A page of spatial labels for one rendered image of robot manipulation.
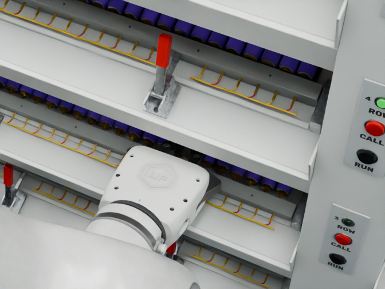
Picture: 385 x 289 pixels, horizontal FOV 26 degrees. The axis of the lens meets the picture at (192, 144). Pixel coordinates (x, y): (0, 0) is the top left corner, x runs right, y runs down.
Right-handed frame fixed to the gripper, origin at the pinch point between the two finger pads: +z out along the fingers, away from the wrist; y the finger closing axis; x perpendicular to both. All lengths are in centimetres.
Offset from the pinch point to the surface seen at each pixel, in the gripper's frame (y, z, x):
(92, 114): 14.4, 2.1, 2.6
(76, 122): 15.8, 0.3, 3.2
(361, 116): -19.9, -12.5, -22.1
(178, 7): -1.8, -12.4, -27.2
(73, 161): 14.8, -2.3, 7.5
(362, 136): -20.5, -12.0, -19.7
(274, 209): -12.2, -1.4, 3.9
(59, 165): 16.3, -3.3, 8.0
